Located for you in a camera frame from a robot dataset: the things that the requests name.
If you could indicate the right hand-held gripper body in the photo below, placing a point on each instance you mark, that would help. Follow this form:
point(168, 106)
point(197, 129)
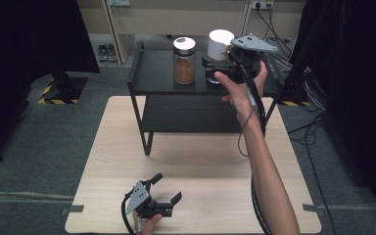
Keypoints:
point(249, 60)

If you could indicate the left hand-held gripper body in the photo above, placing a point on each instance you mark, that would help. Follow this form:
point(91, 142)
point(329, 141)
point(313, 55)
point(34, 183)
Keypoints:
point(143, 204)

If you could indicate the white-lid jar with yellow button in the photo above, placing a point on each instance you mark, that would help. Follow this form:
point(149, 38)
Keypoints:
point(220, 45)

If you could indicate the glass spice jar metal lid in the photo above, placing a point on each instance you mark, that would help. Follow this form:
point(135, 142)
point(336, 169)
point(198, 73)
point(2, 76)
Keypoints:
point(184, 70)

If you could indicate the black metal shelf rack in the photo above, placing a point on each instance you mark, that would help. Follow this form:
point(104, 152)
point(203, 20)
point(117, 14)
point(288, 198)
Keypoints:
point(163, 78)

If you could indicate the person's left hand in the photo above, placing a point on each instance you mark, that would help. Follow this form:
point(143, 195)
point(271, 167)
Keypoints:
point(145, 225)

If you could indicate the person's right hand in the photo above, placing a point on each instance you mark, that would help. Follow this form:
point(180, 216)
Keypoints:
point(241, 98)

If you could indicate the black stand base hazard tape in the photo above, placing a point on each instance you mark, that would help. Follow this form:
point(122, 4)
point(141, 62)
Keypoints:
point(65, 89)
point(293, 98)

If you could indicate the grey tape strip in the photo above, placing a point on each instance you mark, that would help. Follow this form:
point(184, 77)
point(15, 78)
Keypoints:
point(313, 209)
point(73, 209)

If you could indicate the grey sneaker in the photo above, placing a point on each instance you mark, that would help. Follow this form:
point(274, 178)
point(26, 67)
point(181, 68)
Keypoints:
point(102, 52)
point(111, 52)

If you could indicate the black curtain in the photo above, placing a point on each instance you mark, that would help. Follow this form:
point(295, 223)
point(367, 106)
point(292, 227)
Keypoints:
point(19, 65)
point(355, 98)

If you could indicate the white power strip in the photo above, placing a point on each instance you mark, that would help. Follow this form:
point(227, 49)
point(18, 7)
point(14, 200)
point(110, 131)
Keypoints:
point(120, 2)

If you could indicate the white wall socket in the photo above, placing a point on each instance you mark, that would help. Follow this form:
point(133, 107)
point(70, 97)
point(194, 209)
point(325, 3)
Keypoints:
point(262, 4)

